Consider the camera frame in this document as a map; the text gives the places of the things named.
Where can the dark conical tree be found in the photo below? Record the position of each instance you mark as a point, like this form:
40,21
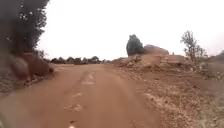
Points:
134,46

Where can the row of distant trees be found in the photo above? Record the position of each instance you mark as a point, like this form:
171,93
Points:
76,60

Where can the red dirt road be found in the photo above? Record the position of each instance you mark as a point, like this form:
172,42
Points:
106,100

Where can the stony earth bank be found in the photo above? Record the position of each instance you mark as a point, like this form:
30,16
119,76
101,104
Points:
176,90

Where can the pile of brown rocks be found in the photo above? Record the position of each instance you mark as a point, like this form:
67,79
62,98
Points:
31,65

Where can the thin sparse tree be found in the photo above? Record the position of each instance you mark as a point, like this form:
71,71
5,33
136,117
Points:
191,45

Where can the large dark tree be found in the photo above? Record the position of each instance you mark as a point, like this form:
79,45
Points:
20,26

